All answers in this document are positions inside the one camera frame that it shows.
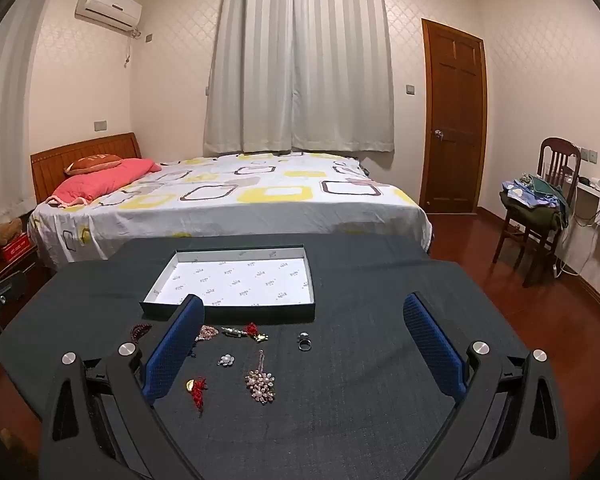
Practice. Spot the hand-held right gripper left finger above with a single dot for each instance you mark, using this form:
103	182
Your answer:
172	350

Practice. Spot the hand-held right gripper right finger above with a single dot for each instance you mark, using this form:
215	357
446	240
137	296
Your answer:
435	345

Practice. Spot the gold cluster brooch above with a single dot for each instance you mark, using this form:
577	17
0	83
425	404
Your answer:
207	332

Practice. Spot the red tassel gold pendant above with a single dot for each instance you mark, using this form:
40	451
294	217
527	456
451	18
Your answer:
197	389

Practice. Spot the red flower brooch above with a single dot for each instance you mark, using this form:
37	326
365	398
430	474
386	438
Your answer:
251	331

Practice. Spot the shallow green cardboard box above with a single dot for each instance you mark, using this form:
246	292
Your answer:
230	280

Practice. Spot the dark wooden nightstand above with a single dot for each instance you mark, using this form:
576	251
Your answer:
5	280

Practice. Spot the small pearl flower brooch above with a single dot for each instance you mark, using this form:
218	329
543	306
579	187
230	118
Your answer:
225	359

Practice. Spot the red box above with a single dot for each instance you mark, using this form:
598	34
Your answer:
15	250

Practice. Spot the brown plush toy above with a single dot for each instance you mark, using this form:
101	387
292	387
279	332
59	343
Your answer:
7	230

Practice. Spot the dark table cloth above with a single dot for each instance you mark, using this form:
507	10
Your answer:
340	385

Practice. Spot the pile of clothes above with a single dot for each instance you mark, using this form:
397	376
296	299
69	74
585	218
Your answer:
535	210

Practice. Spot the bed with patterned sheet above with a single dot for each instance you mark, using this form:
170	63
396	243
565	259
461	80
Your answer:
260	205

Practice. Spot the wooden headboard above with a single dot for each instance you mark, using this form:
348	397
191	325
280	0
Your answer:
60	157

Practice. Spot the pink pillow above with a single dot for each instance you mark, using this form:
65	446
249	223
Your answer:
100	180

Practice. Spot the orange pillow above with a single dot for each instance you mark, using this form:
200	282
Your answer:
92	164

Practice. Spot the white side shelf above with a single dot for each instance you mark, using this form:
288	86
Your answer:
592	192

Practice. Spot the wooden door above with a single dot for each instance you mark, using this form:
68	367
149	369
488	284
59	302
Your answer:
455	120

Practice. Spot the wooden chair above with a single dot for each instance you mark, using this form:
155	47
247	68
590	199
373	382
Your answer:
560	152

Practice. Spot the white curtain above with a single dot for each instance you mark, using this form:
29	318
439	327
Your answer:
300	60

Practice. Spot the white air conditioner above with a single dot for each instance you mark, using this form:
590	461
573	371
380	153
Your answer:
107	5

